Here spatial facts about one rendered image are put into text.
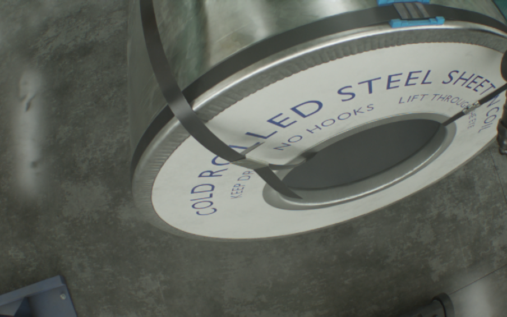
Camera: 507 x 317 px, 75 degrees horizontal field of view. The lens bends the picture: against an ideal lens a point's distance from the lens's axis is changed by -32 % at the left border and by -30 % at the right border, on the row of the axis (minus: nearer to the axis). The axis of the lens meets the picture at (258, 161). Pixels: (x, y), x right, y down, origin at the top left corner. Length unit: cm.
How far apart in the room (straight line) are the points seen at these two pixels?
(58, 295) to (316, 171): 140
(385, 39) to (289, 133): 31
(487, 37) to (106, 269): 179
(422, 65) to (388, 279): 129
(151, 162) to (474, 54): 66
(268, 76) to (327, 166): 78
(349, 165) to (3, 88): 229
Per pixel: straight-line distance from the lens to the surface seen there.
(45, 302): 215
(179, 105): 68
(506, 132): 79
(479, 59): 84
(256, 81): 64
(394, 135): 141
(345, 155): 142
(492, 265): 215
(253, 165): 77
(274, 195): 112
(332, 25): 62
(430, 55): 73
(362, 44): 63
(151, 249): 192
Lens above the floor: 181
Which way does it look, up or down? 68 degrees down
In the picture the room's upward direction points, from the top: 5 degrees counter-clockwise
